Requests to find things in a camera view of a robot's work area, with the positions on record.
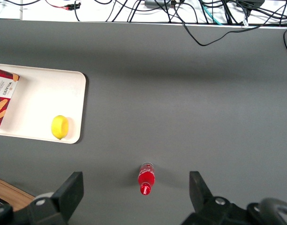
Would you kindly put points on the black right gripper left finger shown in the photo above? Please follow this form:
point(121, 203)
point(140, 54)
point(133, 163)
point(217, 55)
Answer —
point(68, 192)

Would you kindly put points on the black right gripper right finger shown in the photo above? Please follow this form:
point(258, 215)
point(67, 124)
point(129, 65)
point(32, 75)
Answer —
point(199, 194)

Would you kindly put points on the red coke bottle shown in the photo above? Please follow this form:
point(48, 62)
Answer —
point(146, 178)

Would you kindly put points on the cream plastic tray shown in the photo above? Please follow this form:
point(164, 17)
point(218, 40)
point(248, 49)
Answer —
point(45, 98)

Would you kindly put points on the light wooden board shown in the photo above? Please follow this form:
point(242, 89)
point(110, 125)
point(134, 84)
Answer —
point(9, 192)

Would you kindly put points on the yellow lemon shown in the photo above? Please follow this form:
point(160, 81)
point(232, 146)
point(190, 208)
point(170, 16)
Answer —
point(59, 127)

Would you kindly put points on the printed white packet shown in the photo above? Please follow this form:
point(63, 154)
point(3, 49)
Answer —
point(2, 96)

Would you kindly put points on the grey power adapter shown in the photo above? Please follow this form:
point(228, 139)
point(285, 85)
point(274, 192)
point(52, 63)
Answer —
point(157, 2)

